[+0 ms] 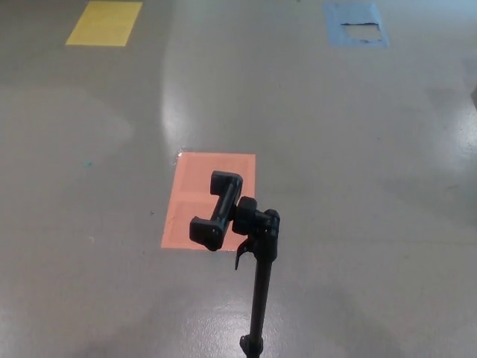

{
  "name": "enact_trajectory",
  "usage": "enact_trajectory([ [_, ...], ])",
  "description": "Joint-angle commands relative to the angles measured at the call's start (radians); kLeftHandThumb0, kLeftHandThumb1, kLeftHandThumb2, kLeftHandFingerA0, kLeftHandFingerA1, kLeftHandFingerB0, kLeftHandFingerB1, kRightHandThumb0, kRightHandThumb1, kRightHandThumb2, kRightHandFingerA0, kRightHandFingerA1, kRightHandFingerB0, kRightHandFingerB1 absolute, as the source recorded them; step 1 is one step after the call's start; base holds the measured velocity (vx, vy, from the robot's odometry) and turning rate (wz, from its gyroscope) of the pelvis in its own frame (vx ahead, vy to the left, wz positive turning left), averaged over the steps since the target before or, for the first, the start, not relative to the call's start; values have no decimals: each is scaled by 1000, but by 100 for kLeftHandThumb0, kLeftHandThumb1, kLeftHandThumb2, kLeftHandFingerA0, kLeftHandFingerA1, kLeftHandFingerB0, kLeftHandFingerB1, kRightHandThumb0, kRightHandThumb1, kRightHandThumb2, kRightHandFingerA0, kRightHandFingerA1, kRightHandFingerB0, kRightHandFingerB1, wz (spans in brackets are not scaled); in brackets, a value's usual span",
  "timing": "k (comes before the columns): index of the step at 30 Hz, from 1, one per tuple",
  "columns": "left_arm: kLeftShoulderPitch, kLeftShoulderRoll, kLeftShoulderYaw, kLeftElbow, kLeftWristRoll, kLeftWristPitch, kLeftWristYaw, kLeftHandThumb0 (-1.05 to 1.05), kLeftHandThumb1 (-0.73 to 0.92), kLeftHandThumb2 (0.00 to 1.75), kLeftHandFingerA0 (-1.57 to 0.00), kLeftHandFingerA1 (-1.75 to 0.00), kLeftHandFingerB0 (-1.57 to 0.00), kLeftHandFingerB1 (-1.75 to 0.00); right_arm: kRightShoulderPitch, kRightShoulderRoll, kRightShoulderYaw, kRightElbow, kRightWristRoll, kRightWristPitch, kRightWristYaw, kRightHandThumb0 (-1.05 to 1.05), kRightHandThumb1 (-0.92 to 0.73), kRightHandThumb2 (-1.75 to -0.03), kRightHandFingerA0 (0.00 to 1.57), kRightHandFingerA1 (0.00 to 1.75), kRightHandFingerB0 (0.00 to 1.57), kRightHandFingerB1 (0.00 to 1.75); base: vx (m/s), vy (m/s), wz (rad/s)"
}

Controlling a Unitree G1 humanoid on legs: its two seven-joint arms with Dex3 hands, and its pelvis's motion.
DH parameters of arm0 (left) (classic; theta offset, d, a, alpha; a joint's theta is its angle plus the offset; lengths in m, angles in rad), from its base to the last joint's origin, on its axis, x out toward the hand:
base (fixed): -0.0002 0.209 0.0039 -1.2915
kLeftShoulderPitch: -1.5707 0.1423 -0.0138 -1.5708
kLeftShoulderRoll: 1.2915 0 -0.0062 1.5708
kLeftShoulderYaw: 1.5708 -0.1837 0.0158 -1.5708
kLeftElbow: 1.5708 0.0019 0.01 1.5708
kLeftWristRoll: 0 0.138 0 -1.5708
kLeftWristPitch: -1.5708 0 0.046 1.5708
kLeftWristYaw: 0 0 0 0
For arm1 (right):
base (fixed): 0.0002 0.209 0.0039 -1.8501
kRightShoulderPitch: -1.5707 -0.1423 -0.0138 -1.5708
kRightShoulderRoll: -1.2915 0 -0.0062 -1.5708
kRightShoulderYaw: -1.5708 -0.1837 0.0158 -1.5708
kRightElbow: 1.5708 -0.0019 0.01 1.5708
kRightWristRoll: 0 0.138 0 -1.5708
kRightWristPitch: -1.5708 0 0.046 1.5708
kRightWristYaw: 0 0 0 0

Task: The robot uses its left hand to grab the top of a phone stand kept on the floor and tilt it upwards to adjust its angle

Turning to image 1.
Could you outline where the black phone stand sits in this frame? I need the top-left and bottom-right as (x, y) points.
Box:
(189, 170), (282, 358)

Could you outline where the orange floor marker sheet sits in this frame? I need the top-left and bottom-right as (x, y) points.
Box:
(160, 151), (256, 253)

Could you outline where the torn blue floor marker sheet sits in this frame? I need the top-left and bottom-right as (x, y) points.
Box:
(322, 1), (391, 48)

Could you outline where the yellow floor marker sheet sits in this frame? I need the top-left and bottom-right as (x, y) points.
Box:
(65, 1), (144, 47)

